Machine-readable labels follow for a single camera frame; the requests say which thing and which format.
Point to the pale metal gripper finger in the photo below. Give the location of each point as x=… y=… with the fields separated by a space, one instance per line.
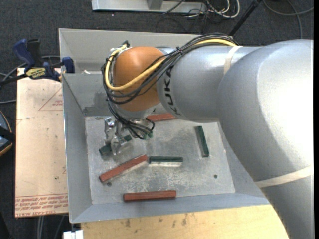
x=114 y=149
x=122 y=144

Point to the red-brown flat block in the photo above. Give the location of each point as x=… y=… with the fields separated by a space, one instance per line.
x=149 y=196
x=122 y=169
x=162 y=117

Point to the dark green block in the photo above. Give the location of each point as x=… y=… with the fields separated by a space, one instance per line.
x=105 y=150
x=166 y=159
x=202 y=141

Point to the brown cardboard board, red print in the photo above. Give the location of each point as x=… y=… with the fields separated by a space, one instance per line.
x=40 y=143

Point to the grey metal bin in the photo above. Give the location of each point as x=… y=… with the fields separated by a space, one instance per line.
x=189 y=180

